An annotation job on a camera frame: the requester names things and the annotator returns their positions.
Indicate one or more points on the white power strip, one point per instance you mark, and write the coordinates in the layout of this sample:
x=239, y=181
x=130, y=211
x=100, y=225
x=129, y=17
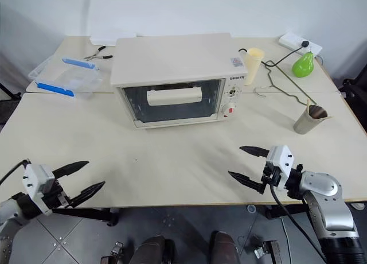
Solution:
x=292, y=40

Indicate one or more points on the cream plastic cup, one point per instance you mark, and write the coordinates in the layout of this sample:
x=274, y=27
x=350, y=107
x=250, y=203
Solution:
x=252, y=69

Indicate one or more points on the grey paper cup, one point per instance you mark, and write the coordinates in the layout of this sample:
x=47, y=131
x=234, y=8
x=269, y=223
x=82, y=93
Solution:
x=306, y=123

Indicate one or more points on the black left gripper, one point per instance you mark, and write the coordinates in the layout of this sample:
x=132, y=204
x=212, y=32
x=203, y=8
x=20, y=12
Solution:
x=60, y=198

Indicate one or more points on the cream toaster oven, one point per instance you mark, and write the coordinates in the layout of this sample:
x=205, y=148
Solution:
x=172, y=63

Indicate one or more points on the dark metal floor bracket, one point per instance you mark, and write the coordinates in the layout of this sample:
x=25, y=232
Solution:
x=268, y=251
x=113, y=252

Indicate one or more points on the black stand leg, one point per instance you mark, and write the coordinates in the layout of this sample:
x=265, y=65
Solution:
x=8, y=91

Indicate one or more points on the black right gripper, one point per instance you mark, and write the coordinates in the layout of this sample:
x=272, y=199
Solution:
x=272, y=176

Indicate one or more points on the black power plug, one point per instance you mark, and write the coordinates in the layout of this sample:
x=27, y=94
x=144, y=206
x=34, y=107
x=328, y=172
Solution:
x=305, y=44

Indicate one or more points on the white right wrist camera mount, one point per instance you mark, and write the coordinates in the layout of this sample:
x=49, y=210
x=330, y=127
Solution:
x=282, y=160

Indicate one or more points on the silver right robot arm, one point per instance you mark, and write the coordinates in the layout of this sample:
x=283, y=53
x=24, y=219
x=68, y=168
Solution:
x=329, y=201

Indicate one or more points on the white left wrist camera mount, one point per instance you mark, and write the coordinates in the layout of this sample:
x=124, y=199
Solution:
x=35, y=180

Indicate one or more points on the green pear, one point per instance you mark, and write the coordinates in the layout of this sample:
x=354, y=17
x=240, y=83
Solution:
x=302, y=66

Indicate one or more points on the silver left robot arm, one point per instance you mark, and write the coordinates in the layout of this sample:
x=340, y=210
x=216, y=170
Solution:
x=8, y=215

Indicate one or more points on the dark brown rounded shape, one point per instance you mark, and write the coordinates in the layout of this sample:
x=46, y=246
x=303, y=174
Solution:
x=153, y=251
x=224, y=248

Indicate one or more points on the black chair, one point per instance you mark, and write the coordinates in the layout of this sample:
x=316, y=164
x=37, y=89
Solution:
x=355, y=96

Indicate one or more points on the clear box with blue latches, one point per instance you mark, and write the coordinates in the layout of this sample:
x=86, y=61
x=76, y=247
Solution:
x=68, y=79

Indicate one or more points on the small grey floor cap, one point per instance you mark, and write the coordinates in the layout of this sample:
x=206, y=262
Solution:
x=251, y=209

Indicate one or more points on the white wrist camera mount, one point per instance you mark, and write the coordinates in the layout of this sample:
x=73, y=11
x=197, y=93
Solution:
x=35, y=180
x=282, y=160

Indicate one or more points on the cream and red timer knob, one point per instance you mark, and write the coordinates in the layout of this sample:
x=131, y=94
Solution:
x=229, y=110

